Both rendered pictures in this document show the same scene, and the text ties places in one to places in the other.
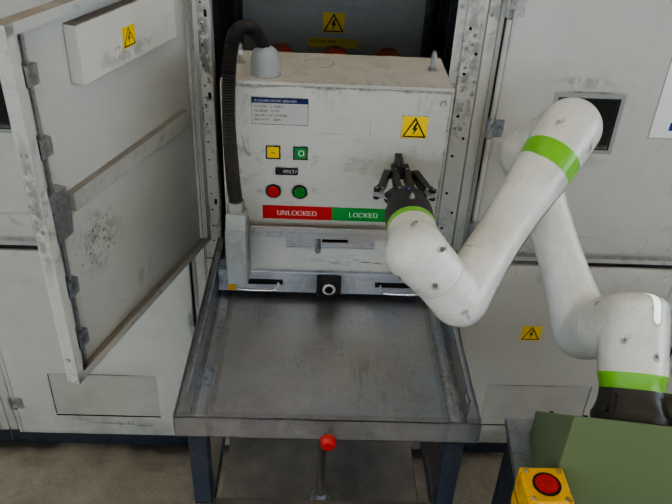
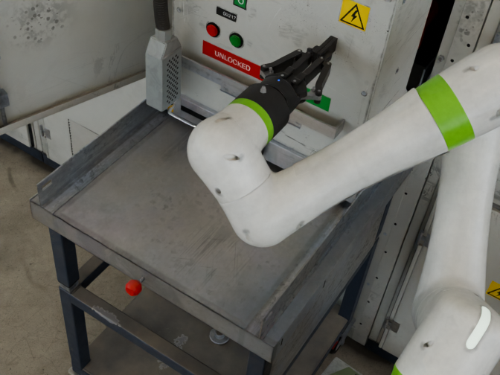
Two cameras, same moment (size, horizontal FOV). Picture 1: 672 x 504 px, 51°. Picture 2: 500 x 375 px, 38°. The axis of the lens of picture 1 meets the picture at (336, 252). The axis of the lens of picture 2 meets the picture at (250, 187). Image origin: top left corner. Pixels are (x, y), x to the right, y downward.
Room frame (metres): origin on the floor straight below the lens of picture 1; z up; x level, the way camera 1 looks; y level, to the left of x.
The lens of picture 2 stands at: (0.32, -0.61, 2.03)
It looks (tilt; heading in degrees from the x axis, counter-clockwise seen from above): 46 degrees down; 30
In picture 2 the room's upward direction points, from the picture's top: 7 degrees clockwise
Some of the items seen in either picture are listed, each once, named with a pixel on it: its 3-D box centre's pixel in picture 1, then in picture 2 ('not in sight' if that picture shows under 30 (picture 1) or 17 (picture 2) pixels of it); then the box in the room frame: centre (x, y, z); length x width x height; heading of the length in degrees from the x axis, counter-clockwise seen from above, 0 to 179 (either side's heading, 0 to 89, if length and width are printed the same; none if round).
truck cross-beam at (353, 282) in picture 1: (328, 277); (259, 138); (1.42, 0.01, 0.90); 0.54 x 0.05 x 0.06; 92
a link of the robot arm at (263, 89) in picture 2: (409, 221); (259, 114); (1.15, -0.14, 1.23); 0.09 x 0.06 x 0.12; 92
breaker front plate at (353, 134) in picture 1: (332, 190); (266, 50); (1.41, 0.01, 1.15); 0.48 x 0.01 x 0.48; 92
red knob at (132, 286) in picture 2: (328, 438); (136, 284); (0.97, 0.00, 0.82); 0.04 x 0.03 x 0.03; 2
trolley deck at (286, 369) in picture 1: (328, 324); (235, 182); (1.33, 0.01, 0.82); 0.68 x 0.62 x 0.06; 2
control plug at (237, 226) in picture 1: (238, 243); (164, 69); (1.33, 0.22, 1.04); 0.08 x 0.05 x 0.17; 2
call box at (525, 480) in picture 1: (541, 502); not in sight; (0.82, -0.39, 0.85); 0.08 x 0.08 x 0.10; 2
